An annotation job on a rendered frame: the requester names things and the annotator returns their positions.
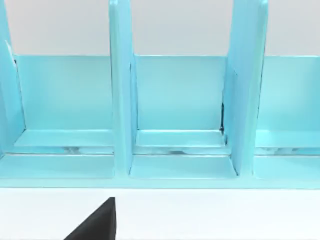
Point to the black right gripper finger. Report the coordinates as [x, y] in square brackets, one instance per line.
[102, 222]

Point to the light blue rack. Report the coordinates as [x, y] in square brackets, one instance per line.
[175, 100]

